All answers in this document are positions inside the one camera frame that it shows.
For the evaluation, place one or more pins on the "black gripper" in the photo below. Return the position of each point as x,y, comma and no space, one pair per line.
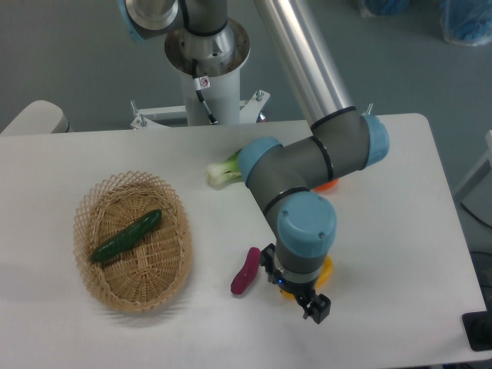
300,285

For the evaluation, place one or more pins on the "dark green cucumber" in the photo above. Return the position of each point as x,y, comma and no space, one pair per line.
127,238

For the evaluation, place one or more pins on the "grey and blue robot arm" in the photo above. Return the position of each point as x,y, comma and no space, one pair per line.
282,177

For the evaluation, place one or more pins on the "woven wicker basket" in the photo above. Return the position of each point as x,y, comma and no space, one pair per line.
157,267

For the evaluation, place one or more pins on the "yellow bell pepper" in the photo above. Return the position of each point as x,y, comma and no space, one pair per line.
326,272

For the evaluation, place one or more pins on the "purple sweet potato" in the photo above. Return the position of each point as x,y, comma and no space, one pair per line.
245,277

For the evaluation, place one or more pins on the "orange tangerine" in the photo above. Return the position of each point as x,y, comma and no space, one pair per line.
327,186

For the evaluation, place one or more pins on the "black device at table edge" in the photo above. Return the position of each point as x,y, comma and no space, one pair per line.
478,330

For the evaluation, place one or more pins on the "green bok choy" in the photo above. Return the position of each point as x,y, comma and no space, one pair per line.
221,173

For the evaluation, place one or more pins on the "blue plastic bag left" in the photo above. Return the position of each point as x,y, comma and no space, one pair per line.
382,8

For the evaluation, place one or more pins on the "blue plastic bag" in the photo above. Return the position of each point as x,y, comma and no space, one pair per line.
466,23
382,8

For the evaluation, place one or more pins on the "blue plastic bag right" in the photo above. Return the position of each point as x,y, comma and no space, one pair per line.
466,23

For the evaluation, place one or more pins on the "white chair backrest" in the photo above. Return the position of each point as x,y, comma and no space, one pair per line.
38,118

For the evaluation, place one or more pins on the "white furniture frame right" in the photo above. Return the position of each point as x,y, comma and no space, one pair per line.
476,174

